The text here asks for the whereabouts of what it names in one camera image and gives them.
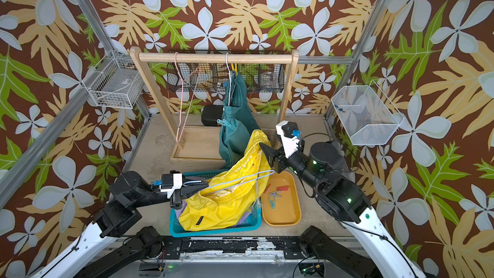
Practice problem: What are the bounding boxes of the black mounting rail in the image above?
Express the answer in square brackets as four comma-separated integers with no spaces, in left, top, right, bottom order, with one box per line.
[127,235,337,260]

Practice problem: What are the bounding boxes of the yellow plastic tray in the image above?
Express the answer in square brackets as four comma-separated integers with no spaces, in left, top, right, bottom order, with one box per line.
[261,171,302,227]

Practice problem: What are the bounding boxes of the blue clothespin on green shorts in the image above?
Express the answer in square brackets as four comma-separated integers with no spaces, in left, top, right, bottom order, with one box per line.
[217,119,232,128]

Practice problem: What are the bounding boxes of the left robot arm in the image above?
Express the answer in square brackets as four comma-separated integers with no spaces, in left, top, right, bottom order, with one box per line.
[33,171,208,277]

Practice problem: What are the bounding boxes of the white wire basket right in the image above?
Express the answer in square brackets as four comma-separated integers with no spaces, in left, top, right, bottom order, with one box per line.
[331,81,405,146]

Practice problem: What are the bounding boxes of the yellow shorts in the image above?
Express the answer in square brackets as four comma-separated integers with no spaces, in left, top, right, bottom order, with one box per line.
[179,129,271,232]

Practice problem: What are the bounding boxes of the white wire hanger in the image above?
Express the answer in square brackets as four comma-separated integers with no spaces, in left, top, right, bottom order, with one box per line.
[225,52,233,107]

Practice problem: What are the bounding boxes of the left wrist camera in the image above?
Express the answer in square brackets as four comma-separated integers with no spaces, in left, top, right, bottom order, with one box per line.
[153,171,183,199]

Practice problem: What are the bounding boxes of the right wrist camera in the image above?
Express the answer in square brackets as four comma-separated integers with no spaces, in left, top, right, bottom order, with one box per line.
[276,120,301,158]

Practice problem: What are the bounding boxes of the white wire basket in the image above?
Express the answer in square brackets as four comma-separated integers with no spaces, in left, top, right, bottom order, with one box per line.
[86,51,144,109]
[331,81,405,146]

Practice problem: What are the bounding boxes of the white wire basket left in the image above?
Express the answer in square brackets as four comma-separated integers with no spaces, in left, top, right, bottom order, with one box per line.
[86,51,144,109]

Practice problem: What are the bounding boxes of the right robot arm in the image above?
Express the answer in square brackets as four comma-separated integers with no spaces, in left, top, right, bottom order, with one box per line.
[260,142,426,277]

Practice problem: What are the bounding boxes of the black tool case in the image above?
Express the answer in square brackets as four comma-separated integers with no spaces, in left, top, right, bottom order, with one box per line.
[201,104,223,127]

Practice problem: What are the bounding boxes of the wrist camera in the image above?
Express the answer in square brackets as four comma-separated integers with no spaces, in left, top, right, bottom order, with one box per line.
[276,120,301,158]
[153,171,183,199]

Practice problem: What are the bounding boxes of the wooden clothes rack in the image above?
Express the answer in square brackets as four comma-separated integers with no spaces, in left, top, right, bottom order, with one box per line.
[130,46,300,166]

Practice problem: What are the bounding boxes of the pink wire hanger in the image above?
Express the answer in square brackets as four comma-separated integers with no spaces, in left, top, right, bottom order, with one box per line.
[174,52,200,144]

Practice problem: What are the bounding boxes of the purple shorts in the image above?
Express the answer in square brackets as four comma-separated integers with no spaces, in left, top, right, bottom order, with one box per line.
[171,200,252,227]

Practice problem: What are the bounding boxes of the teal clothespin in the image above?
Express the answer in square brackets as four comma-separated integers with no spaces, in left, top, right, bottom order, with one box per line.
[268,196,276,209]

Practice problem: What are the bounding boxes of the green shorts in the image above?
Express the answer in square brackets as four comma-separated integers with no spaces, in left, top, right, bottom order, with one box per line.
[219,73,259,169]

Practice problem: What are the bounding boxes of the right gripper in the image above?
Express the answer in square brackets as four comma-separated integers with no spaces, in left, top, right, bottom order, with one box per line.
[261,132,326,195]

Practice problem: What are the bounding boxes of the black mesh basket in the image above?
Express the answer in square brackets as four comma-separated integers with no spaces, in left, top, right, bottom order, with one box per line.
[163,63,285,93]

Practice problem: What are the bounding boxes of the teal plastic basket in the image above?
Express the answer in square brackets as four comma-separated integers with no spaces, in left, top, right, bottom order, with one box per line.
[169,169,261,238]

